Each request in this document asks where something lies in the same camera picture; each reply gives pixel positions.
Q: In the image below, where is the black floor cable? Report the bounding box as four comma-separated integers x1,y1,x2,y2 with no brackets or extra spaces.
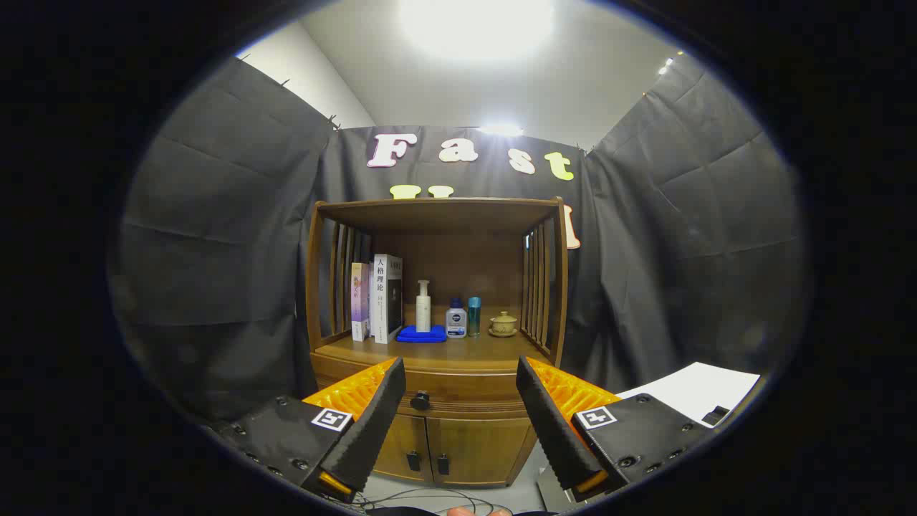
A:
358,489,513,515

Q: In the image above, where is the blue folded cloth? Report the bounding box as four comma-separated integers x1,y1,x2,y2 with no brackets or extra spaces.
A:
396,325,448,344

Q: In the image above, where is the wooden drawer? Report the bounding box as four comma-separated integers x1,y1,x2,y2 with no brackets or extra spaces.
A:
312,355,552,420

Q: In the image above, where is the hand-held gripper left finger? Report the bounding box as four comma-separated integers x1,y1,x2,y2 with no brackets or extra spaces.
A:
215,357,407,502

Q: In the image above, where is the white bottle with blue pump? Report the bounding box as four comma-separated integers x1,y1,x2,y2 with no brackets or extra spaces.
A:
445,297,468,339

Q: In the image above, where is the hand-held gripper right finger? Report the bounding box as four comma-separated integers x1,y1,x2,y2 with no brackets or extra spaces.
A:
516,355,714,495

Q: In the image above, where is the white board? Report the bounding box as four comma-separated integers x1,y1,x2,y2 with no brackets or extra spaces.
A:
618,362,762,429

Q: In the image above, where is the white book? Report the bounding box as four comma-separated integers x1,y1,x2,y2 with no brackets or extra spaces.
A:
371,254,403,345

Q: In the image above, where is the purple book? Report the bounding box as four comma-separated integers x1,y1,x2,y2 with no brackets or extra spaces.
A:
351,262,372,342

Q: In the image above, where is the wooden cabinet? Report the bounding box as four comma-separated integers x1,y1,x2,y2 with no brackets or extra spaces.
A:
306,197,570,489

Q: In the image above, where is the wooden cabinet door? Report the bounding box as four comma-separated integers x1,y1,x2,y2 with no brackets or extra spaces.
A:
373,412,431,482
428,417,538,488

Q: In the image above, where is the wooden countertop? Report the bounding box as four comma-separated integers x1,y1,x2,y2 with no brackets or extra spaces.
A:
313,328,554,375

